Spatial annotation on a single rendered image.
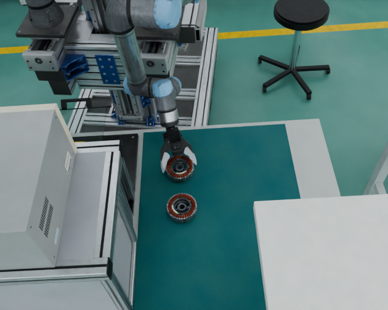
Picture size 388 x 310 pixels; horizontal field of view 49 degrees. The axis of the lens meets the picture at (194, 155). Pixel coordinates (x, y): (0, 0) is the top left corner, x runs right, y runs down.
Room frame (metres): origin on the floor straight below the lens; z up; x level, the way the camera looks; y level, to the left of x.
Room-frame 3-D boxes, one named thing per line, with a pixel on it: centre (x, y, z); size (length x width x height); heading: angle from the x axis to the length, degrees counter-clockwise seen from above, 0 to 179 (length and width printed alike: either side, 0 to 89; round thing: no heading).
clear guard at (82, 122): (0.98, 0.42, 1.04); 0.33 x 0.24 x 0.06; 177
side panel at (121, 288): (0.57, 0.26, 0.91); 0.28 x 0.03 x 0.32; 177
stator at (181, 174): (0.98, 0.06, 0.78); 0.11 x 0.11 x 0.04
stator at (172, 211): (0.81, 0.06, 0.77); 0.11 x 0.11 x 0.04
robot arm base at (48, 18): (1.69, 0.59, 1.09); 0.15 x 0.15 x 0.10
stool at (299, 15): (2.27, -0.78, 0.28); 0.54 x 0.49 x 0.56; 177
